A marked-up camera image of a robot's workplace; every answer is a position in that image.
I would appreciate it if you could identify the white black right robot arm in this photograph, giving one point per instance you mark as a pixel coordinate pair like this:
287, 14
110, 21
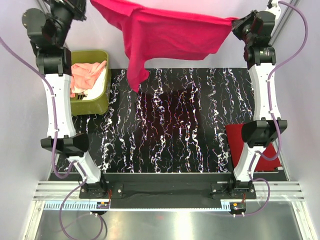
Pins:
267, 125

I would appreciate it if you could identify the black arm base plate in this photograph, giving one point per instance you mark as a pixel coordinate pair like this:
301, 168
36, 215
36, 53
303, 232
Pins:
101, 192

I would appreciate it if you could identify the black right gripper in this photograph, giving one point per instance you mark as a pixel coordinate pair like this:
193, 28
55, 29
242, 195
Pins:
237, 25

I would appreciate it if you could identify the bright pink t shirt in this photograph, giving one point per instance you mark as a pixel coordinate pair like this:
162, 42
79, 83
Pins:
150, 33

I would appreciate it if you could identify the white cloth in tub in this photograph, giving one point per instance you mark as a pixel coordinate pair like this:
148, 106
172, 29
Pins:
97, 88

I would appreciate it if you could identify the olive green plastic tub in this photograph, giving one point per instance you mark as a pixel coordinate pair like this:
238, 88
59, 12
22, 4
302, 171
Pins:
100, 105

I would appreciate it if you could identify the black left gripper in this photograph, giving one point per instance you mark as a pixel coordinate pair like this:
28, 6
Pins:
76, 7

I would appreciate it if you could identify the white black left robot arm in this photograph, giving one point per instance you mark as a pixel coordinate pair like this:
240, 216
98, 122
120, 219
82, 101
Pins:
47, 33

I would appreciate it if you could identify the white slotted cable duct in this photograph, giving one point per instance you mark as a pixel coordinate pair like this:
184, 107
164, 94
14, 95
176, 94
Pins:
165, 206

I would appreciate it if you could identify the peach pink cloth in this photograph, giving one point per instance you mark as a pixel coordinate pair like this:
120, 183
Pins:
84, 77

